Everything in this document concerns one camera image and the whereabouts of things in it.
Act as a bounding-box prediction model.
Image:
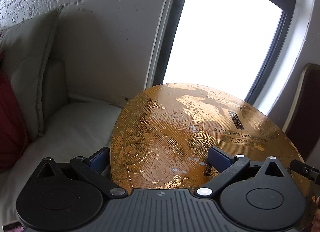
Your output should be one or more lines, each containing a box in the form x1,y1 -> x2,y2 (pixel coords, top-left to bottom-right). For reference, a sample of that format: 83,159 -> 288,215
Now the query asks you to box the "beige sofa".
1,8 -> 120,226

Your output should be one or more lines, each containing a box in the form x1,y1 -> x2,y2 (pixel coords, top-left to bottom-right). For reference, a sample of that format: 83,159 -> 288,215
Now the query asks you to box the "person's right hand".
311,197 -> 320,232

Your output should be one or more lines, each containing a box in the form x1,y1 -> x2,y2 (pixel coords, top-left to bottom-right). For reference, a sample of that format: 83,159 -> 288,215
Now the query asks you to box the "gold round box lid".
101,84 -> 315,231

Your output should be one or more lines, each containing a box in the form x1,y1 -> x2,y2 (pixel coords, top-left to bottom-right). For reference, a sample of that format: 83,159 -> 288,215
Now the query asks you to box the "red cushion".
0,69 -> 29,172

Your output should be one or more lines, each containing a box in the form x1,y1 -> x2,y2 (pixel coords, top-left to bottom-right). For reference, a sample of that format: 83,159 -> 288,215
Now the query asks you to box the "maroon banquet chair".
283,63 -> 319,160

